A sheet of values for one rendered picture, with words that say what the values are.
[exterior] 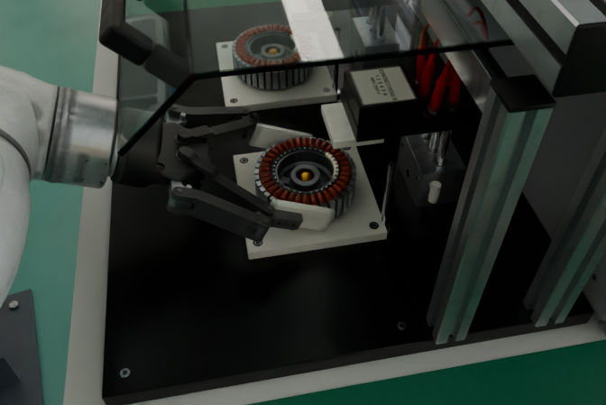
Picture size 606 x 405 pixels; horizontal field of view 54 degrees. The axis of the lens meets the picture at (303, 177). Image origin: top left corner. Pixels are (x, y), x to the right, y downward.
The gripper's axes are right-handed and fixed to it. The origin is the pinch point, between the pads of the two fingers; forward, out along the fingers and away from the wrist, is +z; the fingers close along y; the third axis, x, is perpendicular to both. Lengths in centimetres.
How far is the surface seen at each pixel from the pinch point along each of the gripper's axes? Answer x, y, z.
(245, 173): -4.5, -4.0, -4.6
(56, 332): -95, -37, -16
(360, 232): -0.1, 7.0, 5.4
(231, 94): -4.6, -19.3, -4.8
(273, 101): -2.4, -16.7, 0.2
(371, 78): 13.6, -1.1, 1.9
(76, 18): -98, -182, -22
